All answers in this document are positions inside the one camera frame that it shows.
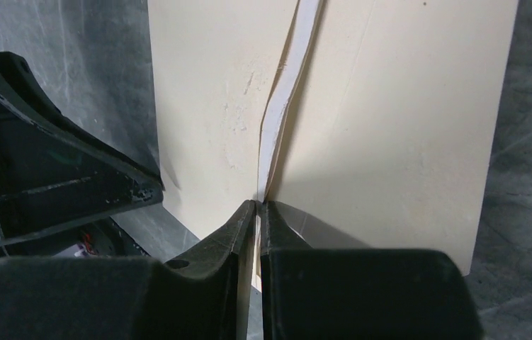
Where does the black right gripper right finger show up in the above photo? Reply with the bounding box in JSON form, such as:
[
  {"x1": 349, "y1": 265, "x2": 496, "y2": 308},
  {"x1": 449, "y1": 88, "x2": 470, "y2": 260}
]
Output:
[{"x1": 259, "y1": 202, "x2": 484, "y2": 339}]

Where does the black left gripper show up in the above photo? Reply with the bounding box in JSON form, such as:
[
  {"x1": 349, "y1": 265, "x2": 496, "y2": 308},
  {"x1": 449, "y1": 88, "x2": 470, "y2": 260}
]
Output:
[{"x1": 0, "y1": 52, "x2": 163, "y2": 258}]

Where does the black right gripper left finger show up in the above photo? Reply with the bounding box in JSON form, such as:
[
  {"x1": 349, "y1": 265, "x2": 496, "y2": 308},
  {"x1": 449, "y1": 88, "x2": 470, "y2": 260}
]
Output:
[{"x1": 0, "y1": 200, "x2": 256, "y2": 339}]

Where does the tan paper envelope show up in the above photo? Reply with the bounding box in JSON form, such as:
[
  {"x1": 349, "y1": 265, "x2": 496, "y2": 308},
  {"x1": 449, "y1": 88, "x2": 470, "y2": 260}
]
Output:
[{"x1": 148, "y1": 1, "x2": 518, "y2": 274}]

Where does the white letter paper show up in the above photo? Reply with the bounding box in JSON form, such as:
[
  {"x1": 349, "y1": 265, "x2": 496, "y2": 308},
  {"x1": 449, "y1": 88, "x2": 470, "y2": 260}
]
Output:
[{"x1": 256, "y1": 1, "x2": 322, "y2": 202}]

